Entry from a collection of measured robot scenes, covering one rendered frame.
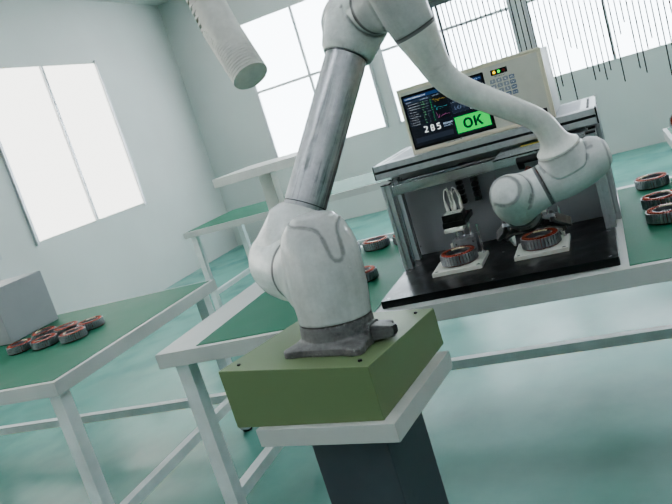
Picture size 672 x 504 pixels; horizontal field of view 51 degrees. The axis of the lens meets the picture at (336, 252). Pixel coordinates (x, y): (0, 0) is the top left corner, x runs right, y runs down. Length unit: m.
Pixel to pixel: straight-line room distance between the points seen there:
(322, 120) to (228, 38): 1.58
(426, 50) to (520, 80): 0.62
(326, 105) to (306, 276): 0.45
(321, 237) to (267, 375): 0.29
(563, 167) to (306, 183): 0.58
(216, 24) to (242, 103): 6.26
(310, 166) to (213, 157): 8.16
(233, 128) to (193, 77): 0.85
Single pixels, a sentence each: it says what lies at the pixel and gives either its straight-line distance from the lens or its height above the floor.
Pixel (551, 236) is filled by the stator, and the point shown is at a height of 0.81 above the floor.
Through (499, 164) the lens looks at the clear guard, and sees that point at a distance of 1.97.
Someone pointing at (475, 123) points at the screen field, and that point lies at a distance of 2.21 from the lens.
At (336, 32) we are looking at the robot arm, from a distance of 1.70.
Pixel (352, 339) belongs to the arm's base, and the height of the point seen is 0.88.
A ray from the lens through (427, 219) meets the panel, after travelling 2.41.
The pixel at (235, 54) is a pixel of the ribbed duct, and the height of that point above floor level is 1.67.
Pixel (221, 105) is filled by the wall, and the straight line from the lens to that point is 9.60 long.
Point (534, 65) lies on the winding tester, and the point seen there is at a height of 1.27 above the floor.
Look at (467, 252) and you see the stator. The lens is 2.12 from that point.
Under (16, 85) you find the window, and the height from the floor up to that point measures 2.44.
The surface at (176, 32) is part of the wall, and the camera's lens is 9.86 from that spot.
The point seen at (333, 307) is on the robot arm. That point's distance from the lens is 1.40.
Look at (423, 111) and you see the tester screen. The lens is 2.23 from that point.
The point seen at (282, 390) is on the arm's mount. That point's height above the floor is 0.82.
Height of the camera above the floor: 1.31
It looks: 10 degrees down
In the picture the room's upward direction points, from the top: 17 degrees counter-clockwise
